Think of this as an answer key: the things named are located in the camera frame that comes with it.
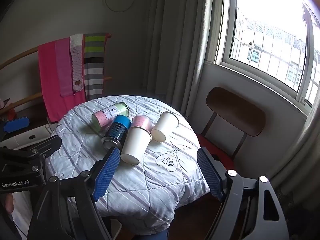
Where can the grey curtain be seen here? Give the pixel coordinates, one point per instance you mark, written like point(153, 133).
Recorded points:
point(298, 155)
point(175, 42)

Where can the light pink cloth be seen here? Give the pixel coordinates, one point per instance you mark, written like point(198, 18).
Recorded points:
point(64, 67)

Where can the bright pink towel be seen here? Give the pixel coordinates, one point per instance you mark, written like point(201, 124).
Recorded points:
point(50, 80)

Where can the light blue quilted blanket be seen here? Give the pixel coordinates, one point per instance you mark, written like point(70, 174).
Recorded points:
point(155, 185)

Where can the white framed window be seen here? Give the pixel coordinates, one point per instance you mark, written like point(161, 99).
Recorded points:
point(265, 32)

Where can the white plastic container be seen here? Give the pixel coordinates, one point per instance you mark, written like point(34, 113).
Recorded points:
point(25, 139)

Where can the person's left hand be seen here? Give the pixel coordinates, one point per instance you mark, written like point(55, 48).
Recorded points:
point(9, 203)

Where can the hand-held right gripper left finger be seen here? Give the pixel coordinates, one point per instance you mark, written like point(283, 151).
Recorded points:
point(106, 173)

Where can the striped scarf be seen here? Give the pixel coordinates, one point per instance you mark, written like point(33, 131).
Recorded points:
point(93, 67)

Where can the white knitted cloth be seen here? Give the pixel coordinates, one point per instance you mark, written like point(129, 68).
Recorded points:
point(78, 62)

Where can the white paper cup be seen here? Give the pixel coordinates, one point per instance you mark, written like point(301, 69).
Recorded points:
point(135, 145)
point(163, 127)

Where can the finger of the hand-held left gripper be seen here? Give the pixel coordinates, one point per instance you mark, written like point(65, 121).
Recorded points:
point(35, 147)
point(17, 125)

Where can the red cloth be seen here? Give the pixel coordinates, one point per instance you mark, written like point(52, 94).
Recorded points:
point(10, 114)

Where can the green and pink labelled can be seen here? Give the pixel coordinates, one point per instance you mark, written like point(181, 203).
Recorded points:
point(110, 116)

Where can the black spray can blue cap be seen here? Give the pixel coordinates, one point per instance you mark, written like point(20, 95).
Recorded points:
point(116, 133)

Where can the wooden drying rack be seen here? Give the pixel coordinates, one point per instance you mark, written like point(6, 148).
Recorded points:
point(27, 100)

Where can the dark blue cloth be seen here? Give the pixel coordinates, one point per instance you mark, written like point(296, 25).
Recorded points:
point(151, 235)

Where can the wooden chair with red seat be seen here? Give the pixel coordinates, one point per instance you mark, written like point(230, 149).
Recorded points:
point(235, 110)

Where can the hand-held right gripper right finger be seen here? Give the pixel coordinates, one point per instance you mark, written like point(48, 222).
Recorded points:
point(209, 175)

